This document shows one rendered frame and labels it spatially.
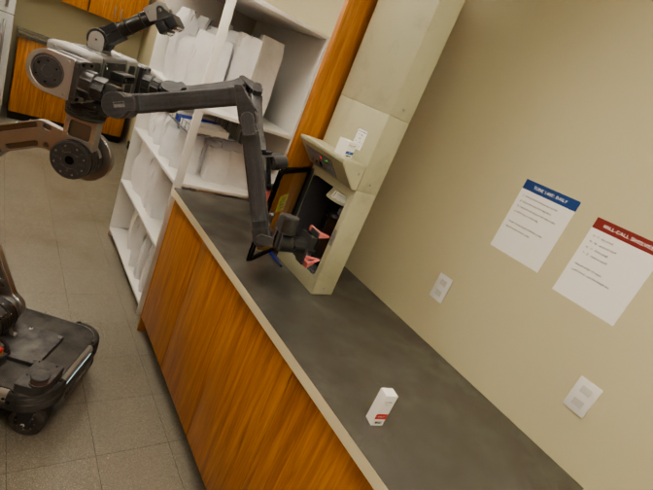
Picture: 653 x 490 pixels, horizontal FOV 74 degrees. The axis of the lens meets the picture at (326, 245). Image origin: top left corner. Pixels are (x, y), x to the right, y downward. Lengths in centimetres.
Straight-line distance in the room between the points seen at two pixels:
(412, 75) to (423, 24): 16
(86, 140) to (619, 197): 182
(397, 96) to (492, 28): 59
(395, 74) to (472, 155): 48
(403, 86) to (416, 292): 87
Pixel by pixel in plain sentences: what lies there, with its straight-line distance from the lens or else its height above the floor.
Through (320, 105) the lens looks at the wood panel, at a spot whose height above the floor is 164.
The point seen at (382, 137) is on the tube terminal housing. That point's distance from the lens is 165.
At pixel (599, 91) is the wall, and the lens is 176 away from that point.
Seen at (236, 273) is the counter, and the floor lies 94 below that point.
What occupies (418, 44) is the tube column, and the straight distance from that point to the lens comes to 166.
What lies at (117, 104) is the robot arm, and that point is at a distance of 146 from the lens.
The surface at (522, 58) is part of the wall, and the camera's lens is 194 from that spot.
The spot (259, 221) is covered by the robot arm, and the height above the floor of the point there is 125.
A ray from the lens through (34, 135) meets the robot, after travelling 201.
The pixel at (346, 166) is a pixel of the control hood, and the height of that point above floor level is 149.
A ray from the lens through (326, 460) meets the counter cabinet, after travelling 138.
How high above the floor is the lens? 171
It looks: 18 degrees down
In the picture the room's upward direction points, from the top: 23 degrees clockwise
